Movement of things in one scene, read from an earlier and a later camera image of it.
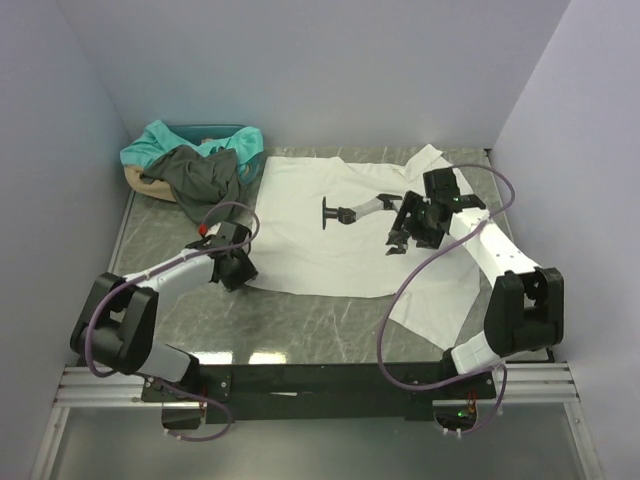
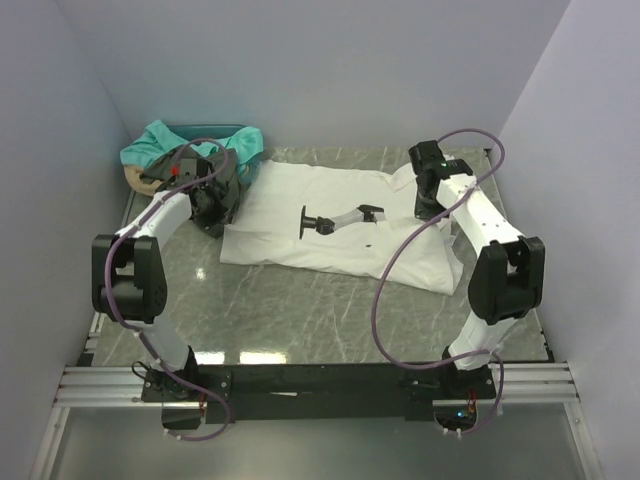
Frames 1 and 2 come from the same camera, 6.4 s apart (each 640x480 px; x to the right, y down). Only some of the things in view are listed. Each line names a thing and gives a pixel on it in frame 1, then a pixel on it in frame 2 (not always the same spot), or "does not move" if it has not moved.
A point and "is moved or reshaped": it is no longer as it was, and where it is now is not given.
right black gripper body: (405, 220) → (427, 205)
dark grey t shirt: (205, 182) does not move
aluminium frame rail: (115, 386) does not move
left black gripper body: (239, 275) → (210, 212)
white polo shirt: (327, 226) is moved or reshaped
